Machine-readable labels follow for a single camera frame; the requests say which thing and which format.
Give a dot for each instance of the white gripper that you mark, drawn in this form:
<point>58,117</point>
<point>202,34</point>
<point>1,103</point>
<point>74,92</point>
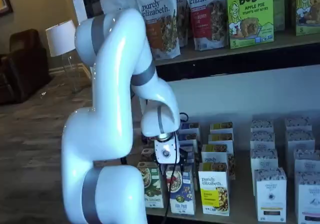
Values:
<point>166,152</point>

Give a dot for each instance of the blue white flax oatmeal box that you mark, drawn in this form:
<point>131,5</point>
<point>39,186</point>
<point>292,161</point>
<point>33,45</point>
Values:
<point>182,199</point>
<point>195,156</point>
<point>190,139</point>
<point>190,127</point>

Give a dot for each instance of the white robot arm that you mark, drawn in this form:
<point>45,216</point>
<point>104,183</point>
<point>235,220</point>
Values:
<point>112,84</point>

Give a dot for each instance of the yellow banana nut granola box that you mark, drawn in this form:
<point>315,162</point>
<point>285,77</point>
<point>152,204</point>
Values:
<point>220,164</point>
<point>221,127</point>
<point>221,138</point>
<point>213,194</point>
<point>215,148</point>

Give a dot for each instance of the tan shelf board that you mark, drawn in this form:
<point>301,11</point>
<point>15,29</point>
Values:
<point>242,196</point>
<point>212,54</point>

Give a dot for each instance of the white organic pastry box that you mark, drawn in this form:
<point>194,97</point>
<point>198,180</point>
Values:
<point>263,162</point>
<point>271,196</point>
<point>262,140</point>
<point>262,126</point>

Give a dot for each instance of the black metal shelf rack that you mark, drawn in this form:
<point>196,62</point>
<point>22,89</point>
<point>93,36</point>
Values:
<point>225,66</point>

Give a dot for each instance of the white pink label pastry box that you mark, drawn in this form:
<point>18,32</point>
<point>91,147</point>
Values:
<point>300,141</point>
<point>298,124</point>
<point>308,199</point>
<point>307,161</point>

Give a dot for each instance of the green Bobo's apple pie box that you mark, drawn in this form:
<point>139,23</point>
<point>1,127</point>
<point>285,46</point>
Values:
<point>250,19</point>

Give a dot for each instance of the green Bobo's snack box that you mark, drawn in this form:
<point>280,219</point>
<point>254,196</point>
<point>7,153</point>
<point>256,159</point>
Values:
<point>278,9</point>

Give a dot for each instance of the Bobo's peanut butter chip box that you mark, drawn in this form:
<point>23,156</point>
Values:
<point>307,11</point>

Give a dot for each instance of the pumpkin cinnamon granola pouch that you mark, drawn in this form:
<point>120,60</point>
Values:
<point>162,29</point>

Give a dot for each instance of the cranberry pecan granola pouch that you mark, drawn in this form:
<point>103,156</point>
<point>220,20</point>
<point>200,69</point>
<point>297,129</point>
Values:
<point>207,21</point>

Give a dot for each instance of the purely elizabeth granola pouch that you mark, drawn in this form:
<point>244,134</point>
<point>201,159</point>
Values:
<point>182,16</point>

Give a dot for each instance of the white shade floor lamp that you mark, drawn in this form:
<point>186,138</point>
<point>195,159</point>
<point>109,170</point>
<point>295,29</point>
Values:
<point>60,39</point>

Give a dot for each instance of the vanilla chocolate chip granola pouch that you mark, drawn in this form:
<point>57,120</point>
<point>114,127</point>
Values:
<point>117,1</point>

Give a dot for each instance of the dark brown armchair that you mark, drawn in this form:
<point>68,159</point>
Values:
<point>22,71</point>

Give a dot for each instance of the white cabinet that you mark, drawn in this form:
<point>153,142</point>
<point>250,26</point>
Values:
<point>77,4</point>

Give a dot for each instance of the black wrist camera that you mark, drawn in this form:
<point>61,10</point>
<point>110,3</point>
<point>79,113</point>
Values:
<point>187,155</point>

